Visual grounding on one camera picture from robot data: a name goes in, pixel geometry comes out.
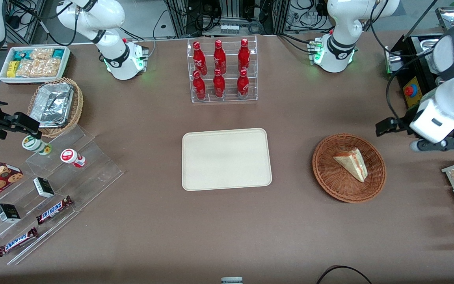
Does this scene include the green label yogurt bottle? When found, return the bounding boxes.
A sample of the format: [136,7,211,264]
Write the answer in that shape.
[22,135,52,155]

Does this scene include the small black carton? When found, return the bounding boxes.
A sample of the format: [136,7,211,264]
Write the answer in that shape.
[0,203,22,224]
[33,177,55,198]

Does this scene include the red cola bottle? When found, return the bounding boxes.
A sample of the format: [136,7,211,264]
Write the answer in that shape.
[213,39,227,74]
[238,38,251,72]
[192,70,207,101]
[237,69,250,99]
[213,69,226,99]
[193,41,208,75]

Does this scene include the cream plastic serving tray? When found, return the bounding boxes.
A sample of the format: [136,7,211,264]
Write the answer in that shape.
[182,128,273,192]

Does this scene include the Snickers chocolate bar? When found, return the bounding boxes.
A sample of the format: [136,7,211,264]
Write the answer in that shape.
[35,196,74,226]
[0,227,39,258]

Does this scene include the clear acrylic bottle rack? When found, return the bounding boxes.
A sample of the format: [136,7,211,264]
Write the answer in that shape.
[187,35,259,104]

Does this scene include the black loop cable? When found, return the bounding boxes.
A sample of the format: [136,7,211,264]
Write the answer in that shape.
[315,265,373,284]

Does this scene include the white rectangular snack bin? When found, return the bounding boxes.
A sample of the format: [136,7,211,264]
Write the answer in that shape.
[0,45,71,85]

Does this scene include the clear acrylic stepped stand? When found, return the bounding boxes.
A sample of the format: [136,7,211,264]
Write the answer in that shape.
[0,125,125,266]

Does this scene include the small clear nut bag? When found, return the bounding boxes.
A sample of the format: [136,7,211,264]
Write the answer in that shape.
[30,48,54,61]

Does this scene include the stacked aluminium foil containers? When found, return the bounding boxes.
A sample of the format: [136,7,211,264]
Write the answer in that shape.
[30,82,74,128]

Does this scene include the large clear nut bag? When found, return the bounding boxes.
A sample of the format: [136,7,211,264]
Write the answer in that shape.
[16,58,62,78]

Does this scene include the red label yogurt bottle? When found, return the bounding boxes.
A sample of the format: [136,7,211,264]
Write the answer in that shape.
[60,148,87,168]

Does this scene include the steel food pan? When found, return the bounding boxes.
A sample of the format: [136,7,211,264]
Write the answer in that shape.
[435,7,454,30]
[416,36,445,75]

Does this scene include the triangle sandwich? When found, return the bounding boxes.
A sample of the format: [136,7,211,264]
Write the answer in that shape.
[333,147,368,183]

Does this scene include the round brown wicker basket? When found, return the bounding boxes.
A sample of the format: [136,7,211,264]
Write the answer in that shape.
[312,133,387,204]

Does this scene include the tan wicker basket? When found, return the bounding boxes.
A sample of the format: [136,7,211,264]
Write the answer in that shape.
[27,77,84,138]

